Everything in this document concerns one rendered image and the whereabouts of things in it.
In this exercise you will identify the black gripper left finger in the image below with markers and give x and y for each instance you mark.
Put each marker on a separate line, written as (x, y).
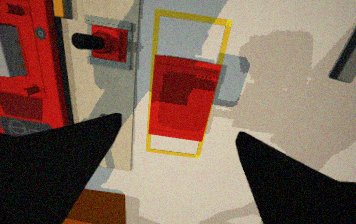
(42, 174)

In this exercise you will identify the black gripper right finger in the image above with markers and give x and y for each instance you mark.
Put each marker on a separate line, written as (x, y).
(287, 191)

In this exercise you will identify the yellow rectangular outline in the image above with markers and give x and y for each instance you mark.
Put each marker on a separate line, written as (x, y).
(191, 17)

